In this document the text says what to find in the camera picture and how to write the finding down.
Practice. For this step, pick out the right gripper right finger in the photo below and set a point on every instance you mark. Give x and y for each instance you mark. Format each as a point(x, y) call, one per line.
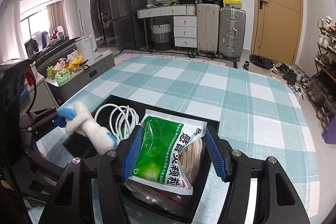
point(277, 201)

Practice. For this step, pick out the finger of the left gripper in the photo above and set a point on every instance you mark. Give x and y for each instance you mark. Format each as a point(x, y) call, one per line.
point(44, 120)

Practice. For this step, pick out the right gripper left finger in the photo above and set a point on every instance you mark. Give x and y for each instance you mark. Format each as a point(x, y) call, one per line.
point(71, 201)

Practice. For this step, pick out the white blue plush toy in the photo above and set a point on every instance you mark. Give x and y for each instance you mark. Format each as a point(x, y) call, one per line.
point(84, 124)

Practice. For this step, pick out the bag of cream rope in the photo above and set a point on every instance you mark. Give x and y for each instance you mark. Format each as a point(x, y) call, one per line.
point(180, 175)

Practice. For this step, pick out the black cardboard box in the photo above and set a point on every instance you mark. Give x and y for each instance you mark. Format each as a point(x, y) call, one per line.
point(120, 121)

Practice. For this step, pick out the green white medicine sachet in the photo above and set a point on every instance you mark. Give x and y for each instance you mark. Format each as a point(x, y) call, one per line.
point(167, 134)

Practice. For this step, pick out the grey low cabinet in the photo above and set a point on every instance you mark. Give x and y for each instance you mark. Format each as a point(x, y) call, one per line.
point(82, 77)

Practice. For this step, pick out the red thermos bottle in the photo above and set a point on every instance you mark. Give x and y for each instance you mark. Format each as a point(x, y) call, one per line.
point(30, 76)

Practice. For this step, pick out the yellow plastic bag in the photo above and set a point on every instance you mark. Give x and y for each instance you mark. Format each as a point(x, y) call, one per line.
point(75, 63)

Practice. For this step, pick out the purple bag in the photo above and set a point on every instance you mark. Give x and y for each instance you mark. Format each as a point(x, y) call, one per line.
point(329, 133)

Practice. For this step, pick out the teal checkered tablecloth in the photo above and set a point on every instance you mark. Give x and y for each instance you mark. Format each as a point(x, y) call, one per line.
point(258, 115)

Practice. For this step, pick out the white electric kettle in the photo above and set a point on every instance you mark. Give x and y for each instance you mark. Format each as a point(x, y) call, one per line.
point(86, 46)

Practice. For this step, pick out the wooden shoe rack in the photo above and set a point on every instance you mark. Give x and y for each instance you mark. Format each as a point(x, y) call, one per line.
point(322, 92)

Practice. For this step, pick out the black trash bin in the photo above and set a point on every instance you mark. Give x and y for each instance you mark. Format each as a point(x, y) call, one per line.
point(261, 62)

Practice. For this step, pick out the grey white laundry basket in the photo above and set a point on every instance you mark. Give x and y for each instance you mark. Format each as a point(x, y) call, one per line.
point(162, 36)

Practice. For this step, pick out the dark grey refrigerator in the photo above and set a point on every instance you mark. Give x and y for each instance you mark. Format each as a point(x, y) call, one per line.
point(128, 29)

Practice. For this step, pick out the white drawer desk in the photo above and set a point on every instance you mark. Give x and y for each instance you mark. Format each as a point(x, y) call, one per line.
point(183, 19)

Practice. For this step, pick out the silver aluminium suitcase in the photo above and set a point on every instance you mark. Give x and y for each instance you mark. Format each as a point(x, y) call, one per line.
point(231, 32)

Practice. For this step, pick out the beige suitcase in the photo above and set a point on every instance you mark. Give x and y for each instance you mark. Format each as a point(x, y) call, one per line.
point(207, 27)

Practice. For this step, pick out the yellow wooden door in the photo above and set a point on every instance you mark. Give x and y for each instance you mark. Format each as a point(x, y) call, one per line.
point(277, 27)

